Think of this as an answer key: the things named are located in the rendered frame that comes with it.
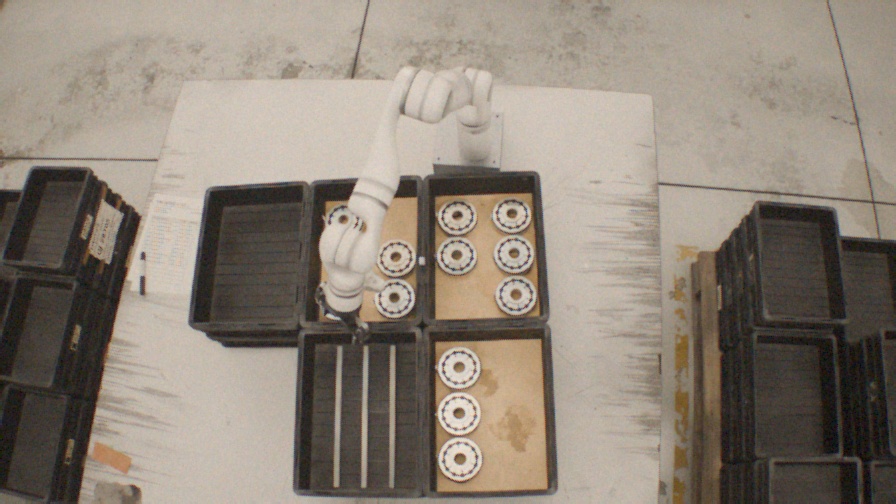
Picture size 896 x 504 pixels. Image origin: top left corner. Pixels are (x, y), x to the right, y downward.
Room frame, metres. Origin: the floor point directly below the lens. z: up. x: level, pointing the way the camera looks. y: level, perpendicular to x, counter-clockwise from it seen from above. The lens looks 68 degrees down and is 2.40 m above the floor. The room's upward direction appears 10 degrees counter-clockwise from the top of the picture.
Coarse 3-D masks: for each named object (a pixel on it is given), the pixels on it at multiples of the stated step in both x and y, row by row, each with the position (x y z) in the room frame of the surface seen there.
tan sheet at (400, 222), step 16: (400, 208) 0.77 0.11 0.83; (416, 208) 0.77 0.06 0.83; (384, 224) 0.74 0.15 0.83; (400, 224) 0.73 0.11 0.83; (416, 224) 0.72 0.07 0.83; (384, 240) 0.69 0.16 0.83; (416, 240) 0.67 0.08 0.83; (368, 304) 0.52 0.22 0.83; (320, 320) 0.50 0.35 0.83; (368, 320) 0.48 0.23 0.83; (384, 320) 0.47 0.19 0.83
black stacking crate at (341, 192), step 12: (324, 192) 0.84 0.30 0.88; (336, 192) 0.83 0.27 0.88; (348, 192) 0.83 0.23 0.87; (396, 192) 0.81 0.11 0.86; (408, 192) 0.80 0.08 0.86; (324, 204) 0.83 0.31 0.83; (324, 216) 0.79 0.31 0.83; (312, 228) 0.72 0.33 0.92; (324, 228) 0.76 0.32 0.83; (312, 240) 0.69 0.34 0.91; (312, 252) 0.66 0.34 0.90; (312, 264) 0.63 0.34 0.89; (312, 276) 0.60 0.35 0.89; (312, 288) 0.57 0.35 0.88; (312, 300) 0.54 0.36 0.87; (312, 312) 0.51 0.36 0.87
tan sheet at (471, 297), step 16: (480, 208) 0.73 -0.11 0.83; (480, 224) 0.69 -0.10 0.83; (480, 240) 0.64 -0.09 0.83; (496, 240) 0.63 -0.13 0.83; (528, 240) 0.62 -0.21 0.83; (480, 256) 0.60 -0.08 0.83; (512, 256) 0.58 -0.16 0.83; (480, 272) 0.56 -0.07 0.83; (496, 272) 0.55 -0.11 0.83; (528, 272) 0.53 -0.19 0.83; (448, 288) 0.53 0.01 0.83; (464, 288) 0.52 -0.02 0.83; (480, 288) 0.51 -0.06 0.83; (496, 288) 0.51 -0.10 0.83; (448, 304) 0.49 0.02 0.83; (464, 304) 0.48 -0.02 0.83; (480, 304) 0.47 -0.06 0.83
